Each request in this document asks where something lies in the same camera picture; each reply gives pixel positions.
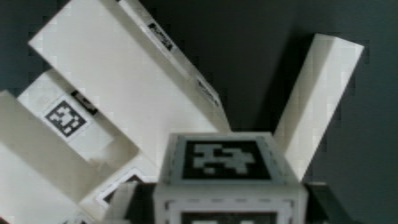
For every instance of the white tagged cube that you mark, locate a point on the white tagged cube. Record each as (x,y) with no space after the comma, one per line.
(228,183)

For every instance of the white chair back frame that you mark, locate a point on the white chair back frame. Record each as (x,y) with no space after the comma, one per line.
(86,125)

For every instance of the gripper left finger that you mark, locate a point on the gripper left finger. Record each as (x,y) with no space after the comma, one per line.
(130,209)

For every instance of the white right fence wall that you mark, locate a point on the white right fence wall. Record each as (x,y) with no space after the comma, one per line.
(322,81)

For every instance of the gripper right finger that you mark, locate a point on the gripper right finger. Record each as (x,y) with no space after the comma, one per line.
(325,211)

